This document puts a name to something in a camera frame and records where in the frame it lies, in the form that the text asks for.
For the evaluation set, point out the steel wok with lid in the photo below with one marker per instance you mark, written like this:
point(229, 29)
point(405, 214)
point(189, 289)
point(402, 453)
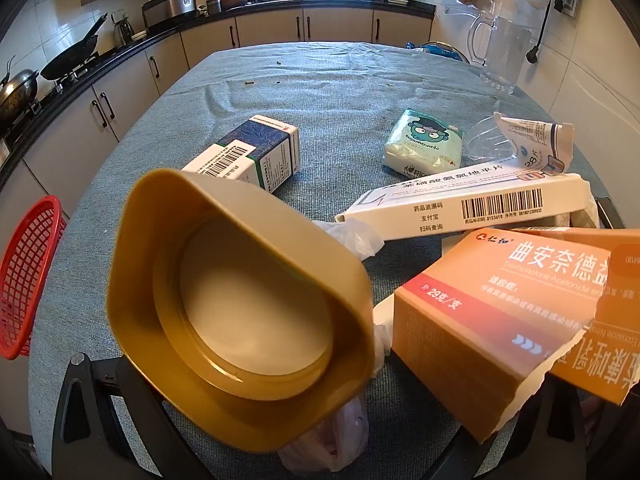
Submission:
point(17, 90)

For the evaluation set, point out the white plastic bag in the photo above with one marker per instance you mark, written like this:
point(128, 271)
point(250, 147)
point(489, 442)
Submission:
point(330, 440)

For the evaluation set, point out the steel rice cooker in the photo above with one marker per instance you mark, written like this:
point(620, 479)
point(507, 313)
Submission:
point(170, 7)

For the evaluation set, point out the clear plastic container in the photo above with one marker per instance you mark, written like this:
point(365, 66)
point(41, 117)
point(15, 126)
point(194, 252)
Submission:
point(482, 142)

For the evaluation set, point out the long white medicine box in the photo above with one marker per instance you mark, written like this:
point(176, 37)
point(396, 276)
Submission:
point(450, 210)

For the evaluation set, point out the gold plastic lid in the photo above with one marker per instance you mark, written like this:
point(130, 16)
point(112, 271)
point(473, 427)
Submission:
point(150, 240)

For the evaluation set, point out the torn white tube box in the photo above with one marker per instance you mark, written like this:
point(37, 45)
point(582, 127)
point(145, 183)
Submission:
point(537, 145)

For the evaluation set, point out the clear plastic pitcher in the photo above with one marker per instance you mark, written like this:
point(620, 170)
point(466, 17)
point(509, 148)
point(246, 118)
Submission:
point(505, 55)

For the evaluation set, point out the black kitchen countertop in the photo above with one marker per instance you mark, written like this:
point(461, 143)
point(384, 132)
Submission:
point(280, 7)

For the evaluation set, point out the black frying pan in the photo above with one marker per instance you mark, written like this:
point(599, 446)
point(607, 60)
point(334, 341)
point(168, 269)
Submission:
point(70, 57)

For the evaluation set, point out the large red plastic basket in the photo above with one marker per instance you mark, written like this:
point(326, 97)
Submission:
point(25, 270)

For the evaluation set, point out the white and green tissue packet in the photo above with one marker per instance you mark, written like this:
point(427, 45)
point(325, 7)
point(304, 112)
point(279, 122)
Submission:
point(422, 142)

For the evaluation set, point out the blue stool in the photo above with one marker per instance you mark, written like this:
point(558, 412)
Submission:
point(442, 50)

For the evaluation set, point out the steel kettle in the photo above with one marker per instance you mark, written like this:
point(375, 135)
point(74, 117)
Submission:
point(122, 30)

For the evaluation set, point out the blue and white medicine box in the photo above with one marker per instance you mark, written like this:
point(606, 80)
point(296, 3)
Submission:
point(265, 160)

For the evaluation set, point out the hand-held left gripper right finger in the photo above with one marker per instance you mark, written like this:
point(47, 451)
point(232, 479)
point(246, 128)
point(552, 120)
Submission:
point(540, 440)

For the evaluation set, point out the torn orange medicine box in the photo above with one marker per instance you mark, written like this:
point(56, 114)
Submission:
point(480, 340)

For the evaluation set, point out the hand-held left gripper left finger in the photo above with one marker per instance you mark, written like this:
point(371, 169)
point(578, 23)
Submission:
point(115, 410)

